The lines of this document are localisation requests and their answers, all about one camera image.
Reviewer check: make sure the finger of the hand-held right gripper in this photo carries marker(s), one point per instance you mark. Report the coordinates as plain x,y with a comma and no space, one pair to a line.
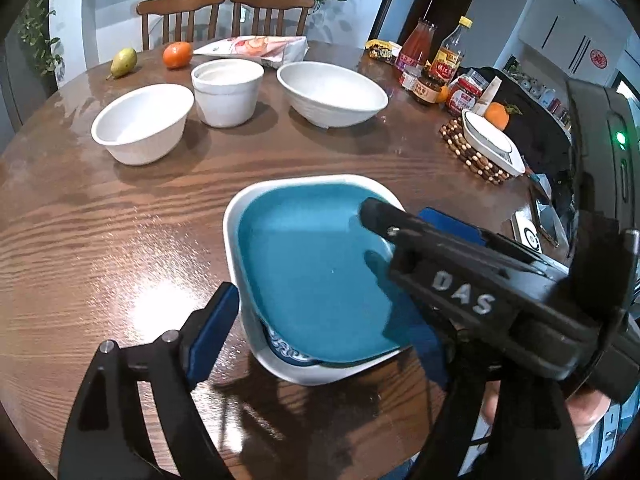
450,225
450,280

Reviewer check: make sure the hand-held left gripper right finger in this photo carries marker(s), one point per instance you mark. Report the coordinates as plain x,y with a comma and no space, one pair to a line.
425,355

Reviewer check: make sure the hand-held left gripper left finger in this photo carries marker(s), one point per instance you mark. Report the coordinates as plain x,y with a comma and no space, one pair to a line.
215,330

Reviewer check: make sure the large patterned square plate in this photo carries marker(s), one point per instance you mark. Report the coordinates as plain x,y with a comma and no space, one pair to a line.
295,374

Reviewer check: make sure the blue plate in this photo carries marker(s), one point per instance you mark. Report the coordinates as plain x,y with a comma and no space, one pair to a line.
310,270

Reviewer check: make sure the large white bowl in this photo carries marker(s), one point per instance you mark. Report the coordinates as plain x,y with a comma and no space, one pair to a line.
325,90

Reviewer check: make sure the small white bowl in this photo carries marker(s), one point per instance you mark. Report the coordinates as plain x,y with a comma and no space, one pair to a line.
140,145

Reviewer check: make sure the white cylindrical bowl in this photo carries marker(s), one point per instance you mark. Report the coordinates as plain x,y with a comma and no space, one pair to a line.
225,105

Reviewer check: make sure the person's right hand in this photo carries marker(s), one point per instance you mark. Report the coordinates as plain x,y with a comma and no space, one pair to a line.
592,417

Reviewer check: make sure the white rounded device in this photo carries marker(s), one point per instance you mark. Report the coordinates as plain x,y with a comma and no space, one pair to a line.
525,230

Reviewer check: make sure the wooden beaded trivet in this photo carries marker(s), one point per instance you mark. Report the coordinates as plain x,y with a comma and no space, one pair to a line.
460,150

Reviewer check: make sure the white serving dish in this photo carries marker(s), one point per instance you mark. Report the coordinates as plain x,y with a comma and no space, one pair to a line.
487,142

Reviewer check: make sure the orange persimmon with leaf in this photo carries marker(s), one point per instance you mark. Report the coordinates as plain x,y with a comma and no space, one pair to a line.
496,116

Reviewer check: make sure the red label jar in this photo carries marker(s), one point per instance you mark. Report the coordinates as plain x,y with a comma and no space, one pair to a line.
462,97

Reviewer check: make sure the small orange fruit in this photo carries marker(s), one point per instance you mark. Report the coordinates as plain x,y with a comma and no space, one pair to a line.
443,95

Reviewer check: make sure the white paper carton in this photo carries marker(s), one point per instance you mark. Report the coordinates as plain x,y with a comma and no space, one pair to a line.
487,95

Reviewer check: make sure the dark sauce jar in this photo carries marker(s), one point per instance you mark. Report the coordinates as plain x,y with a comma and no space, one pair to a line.
427,90

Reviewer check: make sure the small white lid jar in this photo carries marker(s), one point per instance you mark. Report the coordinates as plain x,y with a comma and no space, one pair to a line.
408,80

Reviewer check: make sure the yellow cap vinegar bottle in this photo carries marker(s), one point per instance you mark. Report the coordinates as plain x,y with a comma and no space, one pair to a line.
450,55

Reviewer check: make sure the red sauce bottle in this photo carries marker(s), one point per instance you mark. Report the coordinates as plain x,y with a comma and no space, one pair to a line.
417,47

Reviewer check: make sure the yellow snack packet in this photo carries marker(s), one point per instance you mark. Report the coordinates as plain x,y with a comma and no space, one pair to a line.
380,50

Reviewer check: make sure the white and pink snack bag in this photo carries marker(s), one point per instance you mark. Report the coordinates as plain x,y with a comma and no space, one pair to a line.
260,47

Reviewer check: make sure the orange tangerine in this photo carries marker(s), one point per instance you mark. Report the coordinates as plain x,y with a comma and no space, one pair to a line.
177,55

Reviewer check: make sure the green pear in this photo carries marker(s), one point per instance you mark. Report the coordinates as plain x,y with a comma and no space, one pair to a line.
124,62

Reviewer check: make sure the wooden chair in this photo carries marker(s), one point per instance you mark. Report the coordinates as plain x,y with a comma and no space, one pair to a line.
180,4
270,1

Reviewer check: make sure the grey fridge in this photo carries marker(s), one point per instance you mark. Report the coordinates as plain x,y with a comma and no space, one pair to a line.
20,85

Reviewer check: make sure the white wall cabinet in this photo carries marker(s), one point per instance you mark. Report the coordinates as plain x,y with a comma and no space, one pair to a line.
560,25

